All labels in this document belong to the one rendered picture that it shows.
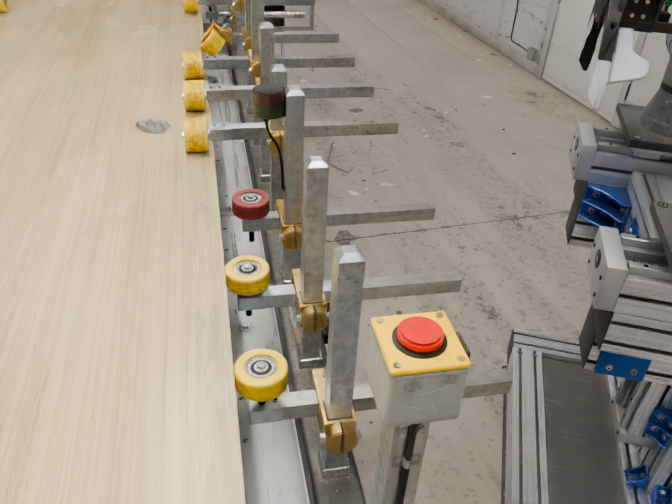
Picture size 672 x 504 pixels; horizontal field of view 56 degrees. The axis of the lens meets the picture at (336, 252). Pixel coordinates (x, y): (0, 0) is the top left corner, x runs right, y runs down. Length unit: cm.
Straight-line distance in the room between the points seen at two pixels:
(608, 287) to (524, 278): 167
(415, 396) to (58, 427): 54
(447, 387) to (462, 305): 204
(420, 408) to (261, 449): 70
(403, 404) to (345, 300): 30
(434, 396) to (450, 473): 146
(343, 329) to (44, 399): 43
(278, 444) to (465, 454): 95
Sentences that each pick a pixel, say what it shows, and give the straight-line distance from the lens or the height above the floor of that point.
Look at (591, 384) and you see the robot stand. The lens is 211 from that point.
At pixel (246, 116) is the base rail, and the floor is 70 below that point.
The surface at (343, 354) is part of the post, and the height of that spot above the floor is 97.
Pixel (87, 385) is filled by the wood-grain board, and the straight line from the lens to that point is 99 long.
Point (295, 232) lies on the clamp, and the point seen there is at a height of 86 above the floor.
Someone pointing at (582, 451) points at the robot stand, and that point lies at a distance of 191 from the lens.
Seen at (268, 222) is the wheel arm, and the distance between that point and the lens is 139.
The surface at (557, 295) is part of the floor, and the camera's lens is 278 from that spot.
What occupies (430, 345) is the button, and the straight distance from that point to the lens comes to 54.
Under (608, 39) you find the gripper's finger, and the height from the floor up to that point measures 140.
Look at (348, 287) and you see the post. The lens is 82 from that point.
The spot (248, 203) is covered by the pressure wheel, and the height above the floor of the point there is 91.
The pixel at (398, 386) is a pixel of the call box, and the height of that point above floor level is 120.
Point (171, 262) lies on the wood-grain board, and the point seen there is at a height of 90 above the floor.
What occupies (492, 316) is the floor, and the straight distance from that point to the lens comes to 257.
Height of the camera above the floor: 159
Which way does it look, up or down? 35 degrees down
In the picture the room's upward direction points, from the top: 4 degrees clockwise
